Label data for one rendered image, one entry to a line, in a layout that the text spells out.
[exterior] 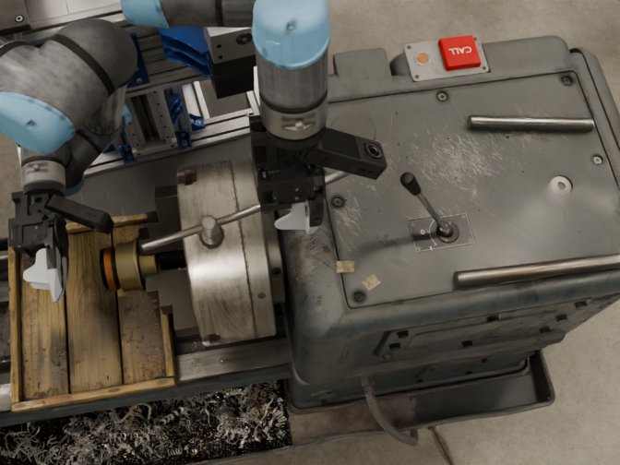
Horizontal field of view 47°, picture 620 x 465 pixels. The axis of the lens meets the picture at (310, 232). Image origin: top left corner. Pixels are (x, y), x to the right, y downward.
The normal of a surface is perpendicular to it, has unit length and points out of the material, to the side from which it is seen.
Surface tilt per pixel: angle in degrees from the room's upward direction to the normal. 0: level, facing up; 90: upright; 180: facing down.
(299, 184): 75
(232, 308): 56
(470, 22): 0
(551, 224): 0
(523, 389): 0
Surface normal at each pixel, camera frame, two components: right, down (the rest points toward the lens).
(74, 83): 0.58, 0.08
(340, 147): 0.48, -0.58
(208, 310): 0.16, 0.52
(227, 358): 0.04, -0.37
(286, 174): 0.00, -0.60
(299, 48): 0.25, 0.75
